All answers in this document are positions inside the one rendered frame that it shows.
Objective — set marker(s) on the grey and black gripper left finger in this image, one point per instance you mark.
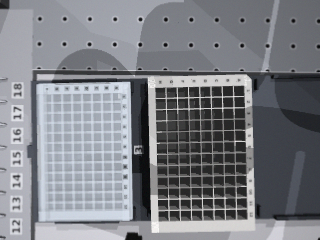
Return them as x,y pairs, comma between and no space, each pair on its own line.
133,236

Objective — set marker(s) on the dark grey plate carrier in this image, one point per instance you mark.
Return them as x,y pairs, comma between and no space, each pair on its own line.
286,146

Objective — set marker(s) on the white multi-well plate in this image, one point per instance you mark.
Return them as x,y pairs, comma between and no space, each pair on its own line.
94,114

